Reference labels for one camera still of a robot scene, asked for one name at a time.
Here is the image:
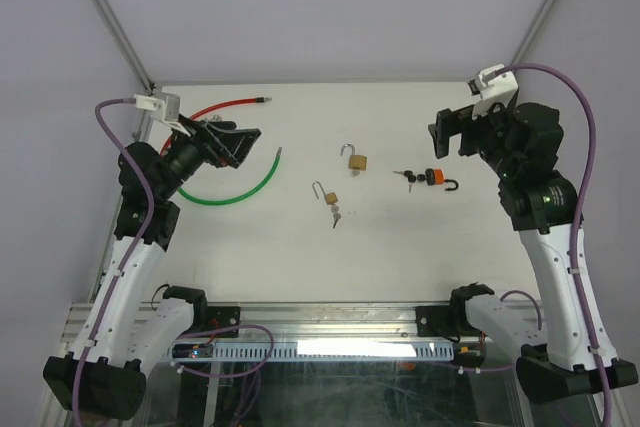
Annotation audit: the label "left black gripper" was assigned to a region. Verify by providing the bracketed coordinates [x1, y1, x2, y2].
[157, 113, 261, 200]

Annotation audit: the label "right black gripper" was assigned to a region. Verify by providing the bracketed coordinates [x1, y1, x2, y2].
[428, 98, 520, 179]

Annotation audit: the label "large brass padlock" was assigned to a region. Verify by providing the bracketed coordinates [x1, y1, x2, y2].
[340, 143, 368, 177]

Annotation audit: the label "small brass padlock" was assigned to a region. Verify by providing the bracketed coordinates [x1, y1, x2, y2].
[312, 181, 339, 211]

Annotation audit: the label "small padlock keys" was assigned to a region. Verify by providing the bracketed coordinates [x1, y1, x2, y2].
[330, 204, 342, 229]

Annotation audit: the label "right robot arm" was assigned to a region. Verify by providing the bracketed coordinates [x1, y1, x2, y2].
[429, 103, 639, 404]

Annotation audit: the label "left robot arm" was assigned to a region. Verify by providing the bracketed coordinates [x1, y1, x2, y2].
[43, 117, 261, 420]

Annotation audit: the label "black head key bunch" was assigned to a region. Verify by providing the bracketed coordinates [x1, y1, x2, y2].
[395, 170, 426, 193]

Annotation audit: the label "orange black padlock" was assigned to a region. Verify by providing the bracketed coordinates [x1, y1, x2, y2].
[424, 168, 459, 192]

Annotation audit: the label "red cable lock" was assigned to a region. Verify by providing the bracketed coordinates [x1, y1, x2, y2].
[160, 96, 272, 155]

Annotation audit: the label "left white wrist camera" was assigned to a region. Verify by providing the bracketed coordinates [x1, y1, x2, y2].
[134, 93, 182, 130]

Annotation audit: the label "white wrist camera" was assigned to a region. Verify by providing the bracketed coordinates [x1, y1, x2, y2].
[467, 64, 518, 120]
[134, 93, 182, 130]

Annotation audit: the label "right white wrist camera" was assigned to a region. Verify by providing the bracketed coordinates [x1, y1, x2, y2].
[467, 64, 518, 120]

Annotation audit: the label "green cable lock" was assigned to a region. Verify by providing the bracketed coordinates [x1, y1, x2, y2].
[178, 147, 283, 207]

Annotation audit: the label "right aluminium frame post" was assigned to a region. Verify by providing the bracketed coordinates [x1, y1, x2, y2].
[510, 0, 558, 64]

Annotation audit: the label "aluminium frame post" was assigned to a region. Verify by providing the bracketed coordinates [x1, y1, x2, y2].
[510, 0, 558, 64]
[90, 0, 155, 93]

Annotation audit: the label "left black mount plate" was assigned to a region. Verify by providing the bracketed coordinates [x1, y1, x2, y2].
[205, 305, 242, 331]

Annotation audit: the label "black mount plate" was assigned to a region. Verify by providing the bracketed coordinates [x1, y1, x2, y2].
[414, 305, 456, 337]
[205, 305, 242, 331]

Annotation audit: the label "right black mount plate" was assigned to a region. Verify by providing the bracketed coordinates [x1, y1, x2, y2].
[414, 305, 456, 337]

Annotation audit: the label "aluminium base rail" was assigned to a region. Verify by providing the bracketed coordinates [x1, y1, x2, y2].
[62, 299, 546, 348]

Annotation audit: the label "left aluminium frame post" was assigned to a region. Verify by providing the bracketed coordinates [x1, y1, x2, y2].
[90, 0, 155, 93]

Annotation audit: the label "slotted cable duct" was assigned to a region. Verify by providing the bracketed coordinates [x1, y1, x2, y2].
[169, 339, 454, 362]

